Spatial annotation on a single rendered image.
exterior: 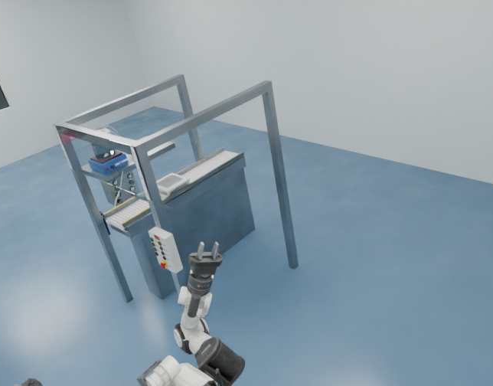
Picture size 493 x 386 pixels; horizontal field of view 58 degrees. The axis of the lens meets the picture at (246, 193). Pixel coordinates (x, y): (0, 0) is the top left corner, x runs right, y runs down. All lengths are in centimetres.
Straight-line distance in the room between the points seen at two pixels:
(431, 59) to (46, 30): 609
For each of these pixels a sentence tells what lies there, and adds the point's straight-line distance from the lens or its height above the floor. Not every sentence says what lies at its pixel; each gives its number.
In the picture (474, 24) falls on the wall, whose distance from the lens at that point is 466.
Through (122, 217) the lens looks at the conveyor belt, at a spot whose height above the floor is 83.
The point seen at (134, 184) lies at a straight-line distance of 271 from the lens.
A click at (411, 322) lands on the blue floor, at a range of 345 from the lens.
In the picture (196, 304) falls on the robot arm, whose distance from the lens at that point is 166.
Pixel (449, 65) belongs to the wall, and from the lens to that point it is 483.
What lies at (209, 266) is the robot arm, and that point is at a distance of 160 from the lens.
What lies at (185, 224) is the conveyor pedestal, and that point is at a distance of 383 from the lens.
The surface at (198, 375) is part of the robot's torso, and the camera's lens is 163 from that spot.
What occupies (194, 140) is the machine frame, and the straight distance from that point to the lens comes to 402.
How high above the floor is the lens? 247
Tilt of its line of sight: 29 degrees down
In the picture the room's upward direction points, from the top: 11 degrees counter-clockwise
